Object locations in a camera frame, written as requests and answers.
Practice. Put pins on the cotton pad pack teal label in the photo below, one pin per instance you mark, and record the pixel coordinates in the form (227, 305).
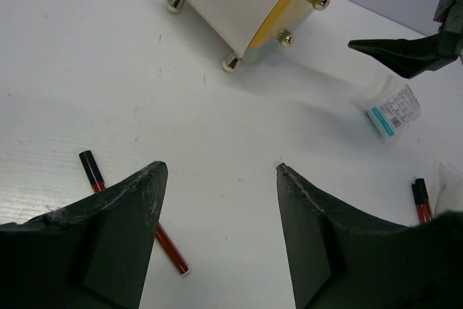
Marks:
(390, 105)

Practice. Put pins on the red lip gloss right pair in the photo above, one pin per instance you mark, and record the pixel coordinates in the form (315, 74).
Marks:
(422, 212)

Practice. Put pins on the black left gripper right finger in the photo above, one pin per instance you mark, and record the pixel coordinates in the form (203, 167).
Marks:
(342, 257)

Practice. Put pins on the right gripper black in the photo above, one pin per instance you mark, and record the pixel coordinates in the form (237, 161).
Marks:
(409, 58)

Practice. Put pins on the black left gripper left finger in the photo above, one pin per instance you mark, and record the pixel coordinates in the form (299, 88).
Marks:
(93, 253)

